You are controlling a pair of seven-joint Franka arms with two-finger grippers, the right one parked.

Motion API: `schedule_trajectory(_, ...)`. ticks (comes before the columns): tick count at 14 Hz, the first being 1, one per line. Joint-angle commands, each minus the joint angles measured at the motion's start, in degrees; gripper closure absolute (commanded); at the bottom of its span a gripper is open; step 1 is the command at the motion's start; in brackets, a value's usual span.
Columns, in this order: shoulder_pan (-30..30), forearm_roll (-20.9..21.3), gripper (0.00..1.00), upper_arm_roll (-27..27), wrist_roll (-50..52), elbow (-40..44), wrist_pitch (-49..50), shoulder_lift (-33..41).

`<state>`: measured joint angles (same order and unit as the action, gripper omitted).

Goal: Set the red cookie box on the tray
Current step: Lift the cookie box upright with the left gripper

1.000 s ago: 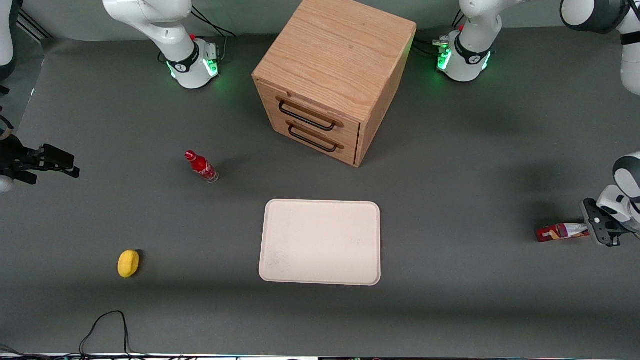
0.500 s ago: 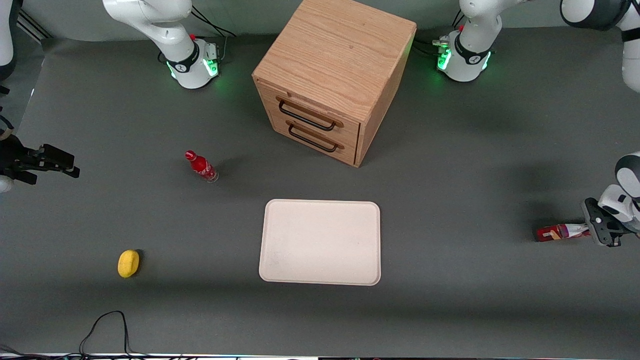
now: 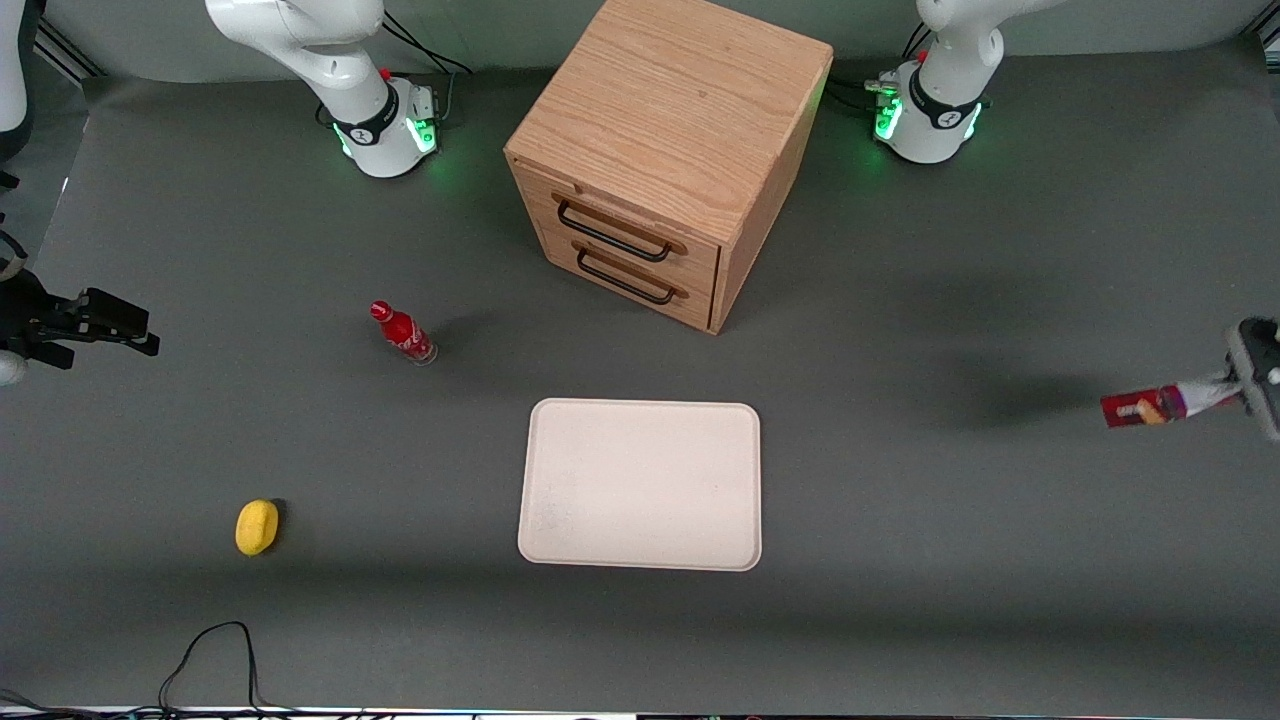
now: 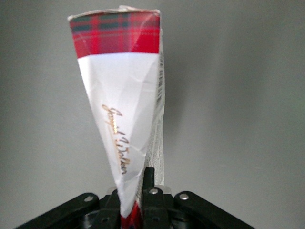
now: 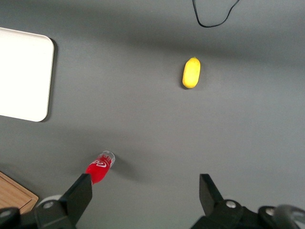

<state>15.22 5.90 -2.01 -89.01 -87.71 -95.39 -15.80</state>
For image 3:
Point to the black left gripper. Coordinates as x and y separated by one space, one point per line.
1262 336

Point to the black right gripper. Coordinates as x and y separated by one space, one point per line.
24 313

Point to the red cookie box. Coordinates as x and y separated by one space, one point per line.
1135 410

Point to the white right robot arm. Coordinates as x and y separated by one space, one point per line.
340 60

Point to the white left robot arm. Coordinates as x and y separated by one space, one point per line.
950 90

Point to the cream rectangular plastic tray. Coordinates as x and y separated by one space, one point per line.
640 485

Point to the yellow lemon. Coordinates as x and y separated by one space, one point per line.
256 527

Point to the red cola bottle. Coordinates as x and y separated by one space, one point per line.
403 333

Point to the wooden drawer front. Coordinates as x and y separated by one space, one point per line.
700 262
695 305

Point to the wooden two-drawer cabinet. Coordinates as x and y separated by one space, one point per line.
680 100

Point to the aluminium frame rail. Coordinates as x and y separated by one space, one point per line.
70 55
1270 45

